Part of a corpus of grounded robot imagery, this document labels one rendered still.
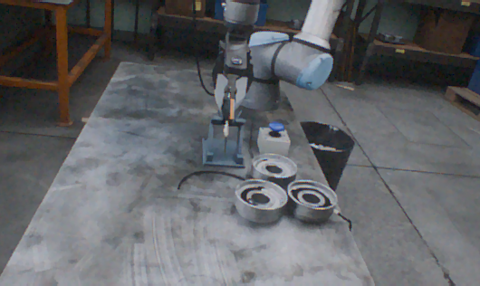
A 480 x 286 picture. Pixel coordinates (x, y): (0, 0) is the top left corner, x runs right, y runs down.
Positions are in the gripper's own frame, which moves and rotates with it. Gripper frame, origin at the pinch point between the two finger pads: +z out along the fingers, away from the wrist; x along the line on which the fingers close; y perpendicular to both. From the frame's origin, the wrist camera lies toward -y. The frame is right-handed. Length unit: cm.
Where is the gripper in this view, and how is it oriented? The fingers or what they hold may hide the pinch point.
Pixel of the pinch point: (227, 105)
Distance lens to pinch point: 104.4
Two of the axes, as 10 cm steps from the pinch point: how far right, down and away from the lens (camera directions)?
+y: -1.0, -4.7, 8.8
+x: -9.8, -0.9, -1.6
